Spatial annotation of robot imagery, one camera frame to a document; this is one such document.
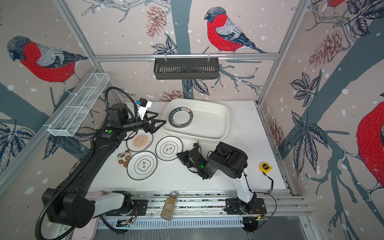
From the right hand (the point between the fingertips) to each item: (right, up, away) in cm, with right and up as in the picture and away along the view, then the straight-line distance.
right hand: (175, 156), depth 90 cm
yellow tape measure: (+54, -5, -5) cm, 54 cm away
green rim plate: (+1, +24, +20) cm, 31 cm away
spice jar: (0, -19, -20) cm, 28 cm away
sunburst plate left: (-26, +8, +8) cm, 28 cm away
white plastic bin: (+15, +22, +20) cm, 34 cm away
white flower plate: (-6, +4, +5) cm, 9 cm away
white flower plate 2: (-20, -5, -2) cm, 21 cm away
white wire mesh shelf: (-49, +22, -19) cm, 57 cm away
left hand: (-5, +24, -19) cm, 31 cm away
